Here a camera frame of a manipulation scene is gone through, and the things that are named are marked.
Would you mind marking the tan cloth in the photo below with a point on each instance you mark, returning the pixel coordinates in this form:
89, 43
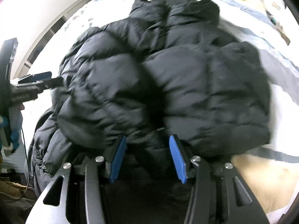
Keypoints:
9, 186

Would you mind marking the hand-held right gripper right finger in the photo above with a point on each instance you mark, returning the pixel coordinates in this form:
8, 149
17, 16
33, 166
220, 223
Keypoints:
178, 159

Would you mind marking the wooden nightstand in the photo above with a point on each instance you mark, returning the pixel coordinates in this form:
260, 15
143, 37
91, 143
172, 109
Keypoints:
280, 31

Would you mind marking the striped duvet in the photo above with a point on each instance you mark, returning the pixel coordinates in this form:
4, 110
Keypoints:
280, 126

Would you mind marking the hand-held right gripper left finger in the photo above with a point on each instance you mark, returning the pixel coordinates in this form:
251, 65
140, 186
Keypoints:
118, 159

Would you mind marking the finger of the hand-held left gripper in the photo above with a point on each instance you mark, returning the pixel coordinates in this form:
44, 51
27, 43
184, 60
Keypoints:
50, 83
37, 76

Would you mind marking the person's left hand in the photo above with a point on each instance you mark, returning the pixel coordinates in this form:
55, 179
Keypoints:
14, 136

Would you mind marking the black puffer jacket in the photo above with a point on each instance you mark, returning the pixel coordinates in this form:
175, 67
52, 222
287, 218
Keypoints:
163, 74

